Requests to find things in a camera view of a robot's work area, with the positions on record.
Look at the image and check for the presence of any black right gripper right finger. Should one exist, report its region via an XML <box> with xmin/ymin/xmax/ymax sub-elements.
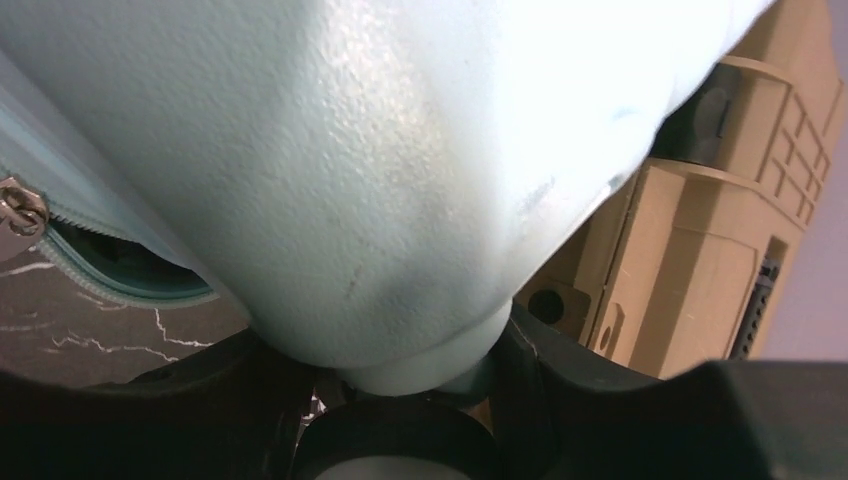
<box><xmin>493</xmin><ymin>306</ymin><xmax>847</xmax><ymax>479</ymax></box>

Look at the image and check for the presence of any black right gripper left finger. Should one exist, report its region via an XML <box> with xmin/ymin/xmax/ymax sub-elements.
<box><xmin>1</xmin><ymin>330</ymin><xmax>315</xmax><ymax>479</ymax></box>

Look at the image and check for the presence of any tan plastic toolbox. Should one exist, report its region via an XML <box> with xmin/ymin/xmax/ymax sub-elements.
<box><xmin>516</xmin><ymin>1</ymin><xmax>847</xmax><ymax>378</ymax></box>

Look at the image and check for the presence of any light blue suitcase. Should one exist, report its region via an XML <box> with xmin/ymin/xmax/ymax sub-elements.
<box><xmin>1</xmin><ymin>1</ymin><xmax>768</xmax><ymax>396</ymax></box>

